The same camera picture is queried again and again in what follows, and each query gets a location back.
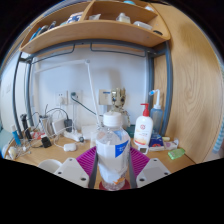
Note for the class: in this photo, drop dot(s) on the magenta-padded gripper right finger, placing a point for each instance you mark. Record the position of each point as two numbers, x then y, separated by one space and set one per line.
153 171

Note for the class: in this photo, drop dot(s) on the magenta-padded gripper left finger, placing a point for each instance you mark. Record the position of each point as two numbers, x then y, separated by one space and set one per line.
71 173

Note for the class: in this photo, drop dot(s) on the clear blue-label water bottle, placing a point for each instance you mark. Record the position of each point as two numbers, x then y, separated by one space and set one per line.
112 150

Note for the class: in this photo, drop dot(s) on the cream white cup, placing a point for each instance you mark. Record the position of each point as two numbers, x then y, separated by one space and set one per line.
49 165

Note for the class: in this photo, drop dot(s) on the small white box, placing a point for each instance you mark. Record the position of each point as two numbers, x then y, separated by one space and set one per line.
143 149

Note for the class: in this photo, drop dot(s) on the small green pack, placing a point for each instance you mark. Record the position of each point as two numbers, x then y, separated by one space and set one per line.
176 153

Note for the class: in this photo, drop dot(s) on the small blue box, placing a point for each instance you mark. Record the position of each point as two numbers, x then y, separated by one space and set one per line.
156 141

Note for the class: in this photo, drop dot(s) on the small white pink pack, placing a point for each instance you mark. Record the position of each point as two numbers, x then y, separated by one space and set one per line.
171 144

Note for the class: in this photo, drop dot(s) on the white power strip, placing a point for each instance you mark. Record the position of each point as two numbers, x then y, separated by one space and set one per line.
73 135

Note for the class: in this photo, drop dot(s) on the small black charger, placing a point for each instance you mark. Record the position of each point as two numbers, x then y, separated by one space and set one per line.
46 142

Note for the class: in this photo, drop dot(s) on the white red-pump lotion bottle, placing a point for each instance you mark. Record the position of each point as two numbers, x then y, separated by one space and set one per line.
143 130

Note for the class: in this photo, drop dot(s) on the white charger block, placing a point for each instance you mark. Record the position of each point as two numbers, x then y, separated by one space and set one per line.
59 125

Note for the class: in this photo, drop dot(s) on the steel tumbler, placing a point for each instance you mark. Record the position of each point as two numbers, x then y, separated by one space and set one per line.
45 125

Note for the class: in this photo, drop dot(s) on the wrapped round bun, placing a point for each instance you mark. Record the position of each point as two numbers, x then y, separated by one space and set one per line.
12 152

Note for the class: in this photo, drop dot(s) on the small blue white-capped bottle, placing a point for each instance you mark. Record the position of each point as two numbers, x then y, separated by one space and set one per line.
16 138

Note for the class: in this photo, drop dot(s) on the blue striped hanging cloth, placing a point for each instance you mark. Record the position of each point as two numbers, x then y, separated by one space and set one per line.
219 141

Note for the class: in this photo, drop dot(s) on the brown tree figure toy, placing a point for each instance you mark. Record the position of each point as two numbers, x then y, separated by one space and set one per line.
118 100

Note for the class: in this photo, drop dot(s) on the white desk lamp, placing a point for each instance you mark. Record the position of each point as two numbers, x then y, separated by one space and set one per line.
94 96

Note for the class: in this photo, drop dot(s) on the wooden shelf unit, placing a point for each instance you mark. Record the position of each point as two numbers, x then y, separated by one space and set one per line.
93 33

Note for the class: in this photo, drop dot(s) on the white wall outlet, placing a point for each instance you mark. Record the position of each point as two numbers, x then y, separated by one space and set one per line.
76 97
61 98

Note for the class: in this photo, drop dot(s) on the grey metal bed frame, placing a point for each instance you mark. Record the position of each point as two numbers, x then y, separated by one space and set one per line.
168 93

